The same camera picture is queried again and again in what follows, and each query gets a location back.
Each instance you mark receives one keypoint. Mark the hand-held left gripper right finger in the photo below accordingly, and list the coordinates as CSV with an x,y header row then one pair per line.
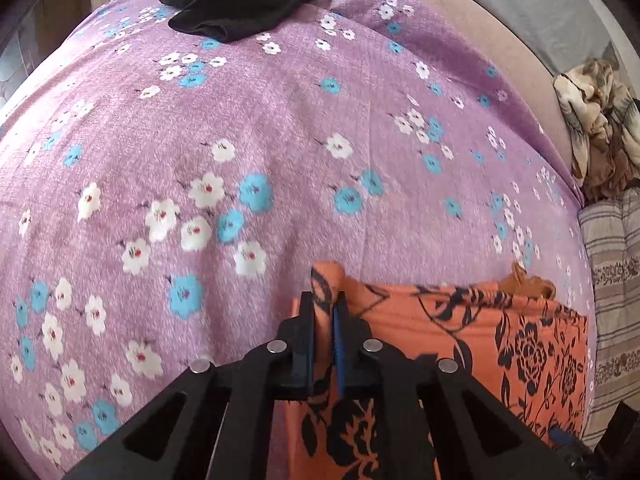
x,y
341,352

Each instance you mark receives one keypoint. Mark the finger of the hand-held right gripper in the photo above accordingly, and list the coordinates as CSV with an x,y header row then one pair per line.
x,y
562,437

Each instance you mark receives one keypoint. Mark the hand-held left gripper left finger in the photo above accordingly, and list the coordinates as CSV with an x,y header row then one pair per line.
x,y
309,350

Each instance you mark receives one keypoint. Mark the orange black floral blouse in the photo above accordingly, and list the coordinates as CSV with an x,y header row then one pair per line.
x,y
480,350

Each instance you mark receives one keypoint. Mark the striped beige cushion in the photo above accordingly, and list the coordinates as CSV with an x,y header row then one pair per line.
x,y
612,300

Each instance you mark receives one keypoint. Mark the purple floral bedsheet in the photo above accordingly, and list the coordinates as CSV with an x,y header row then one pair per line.
x,y
280,150

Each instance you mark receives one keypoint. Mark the beige floral crumpled cloth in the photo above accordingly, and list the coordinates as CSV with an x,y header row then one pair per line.
x,y
600,125

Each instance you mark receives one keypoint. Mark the grey blue pillow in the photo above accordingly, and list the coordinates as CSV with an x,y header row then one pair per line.
x,y
530,5

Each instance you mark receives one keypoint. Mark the leaded glass window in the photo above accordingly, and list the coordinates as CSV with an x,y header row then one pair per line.
x,y
20,75

